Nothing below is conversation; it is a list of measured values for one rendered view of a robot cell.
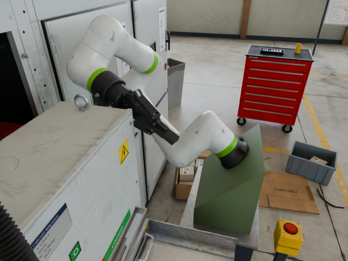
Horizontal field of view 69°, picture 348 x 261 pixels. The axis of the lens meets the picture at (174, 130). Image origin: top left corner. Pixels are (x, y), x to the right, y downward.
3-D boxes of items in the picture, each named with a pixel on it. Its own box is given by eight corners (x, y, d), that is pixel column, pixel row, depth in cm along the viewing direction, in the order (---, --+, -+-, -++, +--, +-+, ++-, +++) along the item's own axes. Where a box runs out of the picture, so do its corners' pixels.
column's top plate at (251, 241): (198, 167, 149) (198, 164, 148) (258, 178, 141) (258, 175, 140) (178, 230, 112) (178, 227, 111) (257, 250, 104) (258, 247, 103)
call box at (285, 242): (294, 238, 101) (301, 221, 96) (296, 257, 94) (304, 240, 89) (273, 234, 103) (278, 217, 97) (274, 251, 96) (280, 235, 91)
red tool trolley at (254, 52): (234, 126, 330) (246, 45, 276) (239, 110, 369) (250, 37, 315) (292, 136, 311) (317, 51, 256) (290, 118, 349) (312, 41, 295)
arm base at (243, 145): (221, 144, 134) (214, 136, 132) (244, 127, 127) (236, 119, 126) (222, 174, 111) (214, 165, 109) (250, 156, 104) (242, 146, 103)
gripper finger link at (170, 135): (160, 124, 71) (160, 121, 71) (179, 138, 69) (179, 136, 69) (153, 128, 70) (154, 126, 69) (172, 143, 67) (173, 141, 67)
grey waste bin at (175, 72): (185, 105, 386) (186, 63, 352) (167, 112, 366) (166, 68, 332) (170, 97, 409) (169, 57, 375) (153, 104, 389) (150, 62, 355)
